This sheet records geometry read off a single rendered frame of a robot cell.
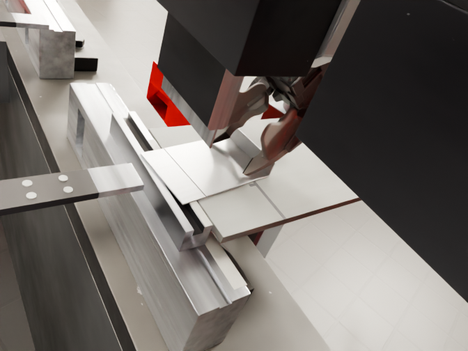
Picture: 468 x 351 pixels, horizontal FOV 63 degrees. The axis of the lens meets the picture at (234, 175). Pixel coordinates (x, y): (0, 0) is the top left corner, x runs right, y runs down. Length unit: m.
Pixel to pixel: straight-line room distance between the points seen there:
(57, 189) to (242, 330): 0.26
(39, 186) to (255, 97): 0.26
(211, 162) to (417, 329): 1.65
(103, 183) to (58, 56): 0.44
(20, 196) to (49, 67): 0.45
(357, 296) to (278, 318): 1.41
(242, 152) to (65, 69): 0.43
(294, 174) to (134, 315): 0.25
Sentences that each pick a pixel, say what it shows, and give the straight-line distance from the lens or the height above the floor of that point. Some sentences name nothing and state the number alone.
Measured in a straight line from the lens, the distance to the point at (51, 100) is 0.74.
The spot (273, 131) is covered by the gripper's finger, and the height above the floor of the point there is 1.07.
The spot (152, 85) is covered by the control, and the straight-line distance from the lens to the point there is 1.08.
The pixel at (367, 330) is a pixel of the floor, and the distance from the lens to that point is 1.81.
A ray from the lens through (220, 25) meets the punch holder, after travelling 0.25.
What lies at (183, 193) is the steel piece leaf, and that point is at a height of 1.00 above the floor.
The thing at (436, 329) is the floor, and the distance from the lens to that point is 2.06.
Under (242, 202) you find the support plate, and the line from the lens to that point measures 0.42.
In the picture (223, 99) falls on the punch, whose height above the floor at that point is 1.13.
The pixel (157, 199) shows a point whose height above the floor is 0.99.
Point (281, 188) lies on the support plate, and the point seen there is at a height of 1.00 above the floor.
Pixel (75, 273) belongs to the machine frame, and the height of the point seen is 0.76.
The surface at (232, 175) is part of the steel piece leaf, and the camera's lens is 0.44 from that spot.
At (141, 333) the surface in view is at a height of 0.87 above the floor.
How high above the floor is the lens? 1.27
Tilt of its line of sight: 37 degrees down
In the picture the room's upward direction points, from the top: 22 degrees clockwise
